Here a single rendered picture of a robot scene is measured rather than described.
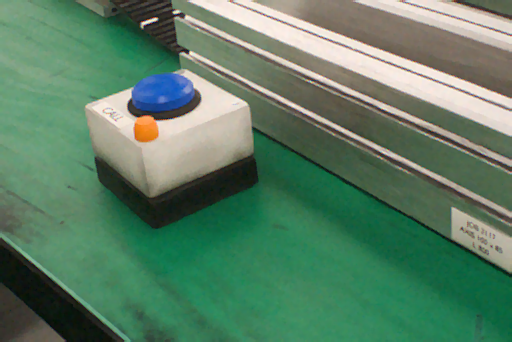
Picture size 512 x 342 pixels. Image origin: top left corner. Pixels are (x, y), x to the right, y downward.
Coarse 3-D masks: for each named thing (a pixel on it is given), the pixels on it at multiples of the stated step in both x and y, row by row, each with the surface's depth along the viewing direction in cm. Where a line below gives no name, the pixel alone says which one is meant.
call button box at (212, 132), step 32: (128, 96) 59; (224, 96) 57; (96, 128) 58; (128, 128) 55; (160, 128) 54; (192, 128) 54; (224, 128) 55; (96, 160) 60; (128, 160) 55; (160, 160) 53; (192, 160) 55; (224, 160) 56; (128, 192) 57; (160, 192) 54; (192, 192) 55; (224, 192) 57; (160, 224) 55
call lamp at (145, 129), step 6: (138, 120) 53; (144, 120) 53; (150, 120) 53; (138, 126) 53; (144, 126) 52; (150, 126) 53; (156, 126) 53; (138, 132) 53; (144, 132) 52; (150, 132) 53; (156, 132) 53; (138, 138) 53; (144, 138) 53; (150, 138) 53
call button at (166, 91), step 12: (144, 84) 57; (156, 84) 56; (168, 84) 56; (180, 84) 56; (192, 84) 56; (132, 96) 56; (144, 96) 55; (156, 96) 55; (168, 96) 55; (180, 96) 55; (192, 96) 56; (144, 108) 55; (156, 108) 55; (168, 108) 55
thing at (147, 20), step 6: (156, 12) 83; (162, 12) 83; (168, 12) 83; (174, 12) 83; (180, 12) 83; (138, 18) 82; (144, 18) 82; (150, 18) 82; (156, 18) 82; (162, 18) 82; (168, 18) 82; (138, 24) 82; (144, 24) 81; (150, 24) 81
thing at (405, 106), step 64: (192, 0) 66; (256, 0) 72; (320, 0) 65; (384, 0) 60; (192, 64) 70; (256, 64) 61; (320, 64) 55; (384, 64) 52; (448, 64) 56; (320, 128) 57; (384, 128) 52; (448, 128) 47; (384, 192) 54; (448, 192) 49
